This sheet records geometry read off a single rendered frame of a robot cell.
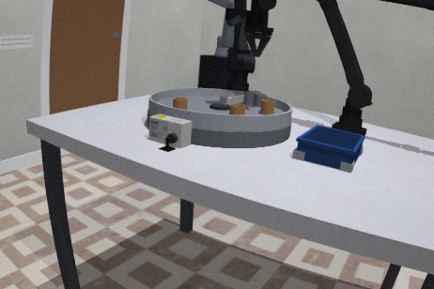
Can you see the bronze bushing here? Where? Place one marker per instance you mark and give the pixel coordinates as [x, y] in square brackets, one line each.
[267, 107]
[237, 110]
[180, 103]

